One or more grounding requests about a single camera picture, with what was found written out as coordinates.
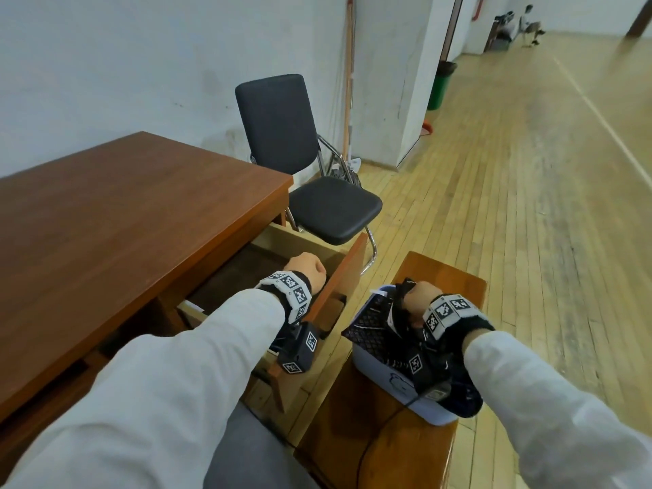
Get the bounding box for green trash bin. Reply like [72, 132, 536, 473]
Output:
[427, 60, 458, 111]

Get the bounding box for left wristband with marker tags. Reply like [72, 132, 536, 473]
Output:
[256, 270, 313, 324]

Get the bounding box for person's left forearm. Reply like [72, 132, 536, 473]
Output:
[0, 289, 286, 489]

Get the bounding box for wooden drawer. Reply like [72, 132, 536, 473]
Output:
[175, 222, 369, 414]

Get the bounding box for black camera cable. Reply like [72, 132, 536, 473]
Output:
[356, 395, 424, 489]

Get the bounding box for black padded metal chair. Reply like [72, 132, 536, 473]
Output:
[234, 73, 384, 276]

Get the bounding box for dark bags on bench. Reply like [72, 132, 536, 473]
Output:
[486, 10, 518, 52]

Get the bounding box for person's left hand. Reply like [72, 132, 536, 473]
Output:
[283, 251, 327, 297]

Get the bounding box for person's right hand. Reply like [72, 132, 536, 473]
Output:
[401, 280, 445, 330]

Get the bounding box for brown wooden desk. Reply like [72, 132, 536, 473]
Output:
[0, 130, 295, 474]

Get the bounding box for dark door frame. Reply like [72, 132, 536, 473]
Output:
[440, 0, 465, 65]

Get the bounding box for brown wooden bench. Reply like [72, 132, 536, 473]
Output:
[294, 251, 488, 489]

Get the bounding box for person's right forearm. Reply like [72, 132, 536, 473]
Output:
[463, 330, 652, 489]

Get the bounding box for person's grey trouser legs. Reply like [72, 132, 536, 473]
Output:
[203, 401, 322, 489]

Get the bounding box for wooden mop stick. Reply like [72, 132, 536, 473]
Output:
[344, 0, 356, 160]

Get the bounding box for light blue plastic basin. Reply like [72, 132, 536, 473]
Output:
[342, 285, 459, 427]

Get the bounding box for brown door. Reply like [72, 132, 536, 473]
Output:
[626, 0, 652, 39]

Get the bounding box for grey mop head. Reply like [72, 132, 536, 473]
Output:
[325, 155, 363, 187]

